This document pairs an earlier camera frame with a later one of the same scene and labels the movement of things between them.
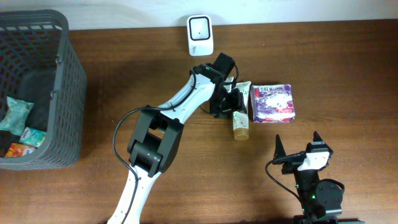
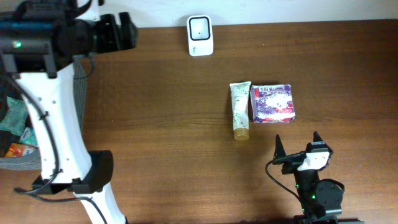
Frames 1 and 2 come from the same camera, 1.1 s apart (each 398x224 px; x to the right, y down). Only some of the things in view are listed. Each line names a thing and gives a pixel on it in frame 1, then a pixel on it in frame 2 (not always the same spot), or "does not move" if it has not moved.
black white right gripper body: x=291 y=167 does not move
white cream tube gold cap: x=240 y=118 does not move
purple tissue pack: x=272 y=103 does not move
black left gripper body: x=229 y=98 to x=108 y=35
